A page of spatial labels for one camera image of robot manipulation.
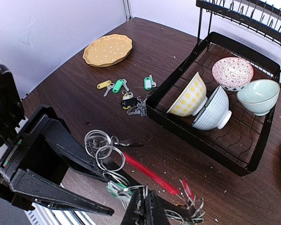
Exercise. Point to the left aluminium frame post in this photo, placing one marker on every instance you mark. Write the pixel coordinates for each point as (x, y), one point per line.
(127, 9)

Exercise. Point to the grey blue ribbed bowl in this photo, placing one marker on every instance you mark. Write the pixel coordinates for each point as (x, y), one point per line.
(215, 113)

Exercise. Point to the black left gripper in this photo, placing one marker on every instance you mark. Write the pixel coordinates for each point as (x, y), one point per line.
(99, 158)

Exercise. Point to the red tag key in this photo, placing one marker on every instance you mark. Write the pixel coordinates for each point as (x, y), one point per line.
(187, 190)

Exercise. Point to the pink patterned bowl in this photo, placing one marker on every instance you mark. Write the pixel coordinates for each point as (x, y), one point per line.
(232, 73)

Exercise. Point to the yellow dotted plate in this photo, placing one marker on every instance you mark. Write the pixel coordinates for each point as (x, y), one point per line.
(108, 50)

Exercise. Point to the green tag key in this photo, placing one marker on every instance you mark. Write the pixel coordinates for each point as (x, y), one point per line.
(116, 190)

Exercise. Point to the black head key bunch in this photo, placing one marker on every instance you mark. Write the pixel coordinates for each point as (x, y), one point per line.
(134, 105)

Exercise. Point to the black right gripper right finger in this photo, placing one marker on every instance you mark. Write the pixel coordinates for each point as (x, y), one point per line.
(154, 212)

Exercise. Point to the blue yellow patterned bowl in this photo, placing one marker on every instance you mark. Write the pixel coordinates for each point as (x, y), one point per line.
(191, 100)

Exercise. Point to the black wire dish rack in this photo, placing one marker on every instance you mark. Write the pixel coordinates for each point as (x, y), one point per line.
(224, 130)

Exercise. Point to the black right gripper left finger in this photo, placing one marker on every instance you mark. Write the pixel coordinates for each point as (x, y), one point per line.
(135, 213)

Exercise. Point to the yellow green tag keys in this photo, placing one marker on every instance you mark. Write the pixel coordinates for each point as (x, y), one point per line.
(114, 87)

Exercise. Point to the green celadon bowl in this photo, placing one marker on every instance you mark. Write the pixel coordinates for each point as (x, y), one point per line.
(259, 96)

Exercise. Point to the teal tag key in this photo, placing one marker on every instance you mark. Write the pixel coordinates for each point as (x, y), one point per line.
(149, 82)

